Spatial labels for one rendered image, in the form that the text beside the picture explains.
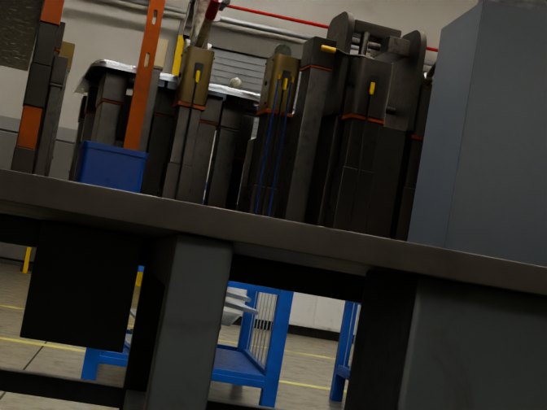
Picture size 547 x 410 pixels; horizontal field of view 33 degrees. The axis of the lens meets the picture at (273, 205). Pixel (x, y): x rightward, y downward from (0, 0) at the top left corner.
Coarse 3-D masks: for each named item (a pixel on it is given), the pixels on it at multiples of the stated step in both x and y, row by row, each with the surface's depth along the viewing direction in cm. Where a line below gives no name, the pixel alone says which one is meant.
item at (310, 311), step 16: (272, 304) 998; (304, 304) 1004; (320, 304) 1007; (336, 304) 1010; (240, 320) 995; (256, 320) 997; (304, 320) 1003; (320, 320) 1006; (336, 320) 1009; (320, 336) 1008; (336, 336) 1011; (352, 336) 1014
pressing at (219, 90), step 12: (96, 60) 195; (108, 60) 195; (96, 72) 209; (120, 72) 204; (132, 72) 202; (132, 84) 216; (168, 84) 208; (228, 96) 210; (240, 96) 202; (252, 96) 203; (252, 108) 221
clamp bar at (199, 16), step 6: (198, 0) 195; (204, 0) 194; (198, 6) 194; (204, 6) 194; (198, 12) 194; (204, 12) 195; (198, 18) 194; (198, 24) 195; (192, 30) 195; (198, 30) 195; (210, 30) 196; (192, 36) 195; (192, 42) 195; (204, 42) 195; (204, 48) 196
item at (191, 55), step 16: (192, 48) 190; (192, 64) 190; (208, 64) 191; (192, 80) 190; (208, 80) 191; (176, 96) 193; (192, 96) 190; (176, 112) 193; (192, 112) 191; (176, 128) 190; (192, 128) 191; (176, 144) 190; (192, 144) 191; (176, 160) 190; (176, 176) 189; (160, 192) 190; (176, 192) 188
